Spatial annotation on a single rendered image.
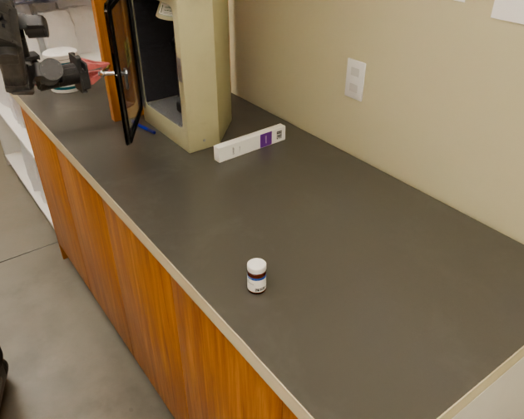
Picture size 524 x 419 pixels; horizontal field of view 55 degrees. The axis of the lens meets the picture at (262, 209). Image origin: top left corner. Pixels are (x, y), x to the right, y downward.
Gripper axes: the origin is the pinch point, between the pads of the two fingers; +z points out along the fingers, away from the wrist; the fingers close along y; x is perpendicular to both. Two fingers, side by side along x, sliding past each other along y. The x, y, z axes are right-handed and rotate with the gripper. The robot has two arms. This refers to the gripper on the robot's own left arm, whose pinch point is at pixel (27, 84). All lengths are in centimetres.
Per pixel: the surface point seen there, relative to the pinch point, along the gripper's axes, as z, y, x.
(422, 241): 16, 54, -118
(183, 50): -16, 33, -46
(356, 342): 16, 19, -131
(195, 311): 29, 5, -94
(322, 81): -1, 76, -57
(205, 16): -23, 41, -46
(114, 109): 11.6, 23.7, -8.7
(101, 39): -12.2, 23.7, -8.7
